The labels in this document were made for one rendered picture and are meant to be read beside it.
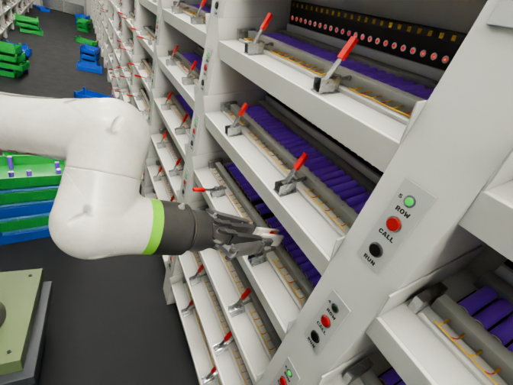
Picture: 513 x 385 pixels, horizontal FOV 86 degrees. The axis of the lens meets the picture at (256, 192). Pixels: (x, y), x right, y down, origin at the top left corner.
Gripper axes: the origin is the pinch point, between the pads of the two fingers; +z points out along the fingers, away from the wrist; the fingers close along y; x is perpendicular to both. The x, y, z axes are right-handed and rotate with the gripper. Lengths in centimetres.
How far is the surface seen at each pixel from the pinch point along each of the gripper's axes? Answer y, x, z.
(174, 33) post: -112, 24, -3
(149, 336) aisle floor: -30, -84, 7
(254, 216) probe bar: -11.3, -2.7, 4.4
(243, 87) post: -42.5, 22.6, 2.1
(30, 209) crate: -97, -76, -40
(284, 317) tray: 14.9, -7.9, 0.2
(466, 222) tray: 28.2, 27.0, -8.8
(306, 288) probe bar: 12.5, -2.6, 4.8
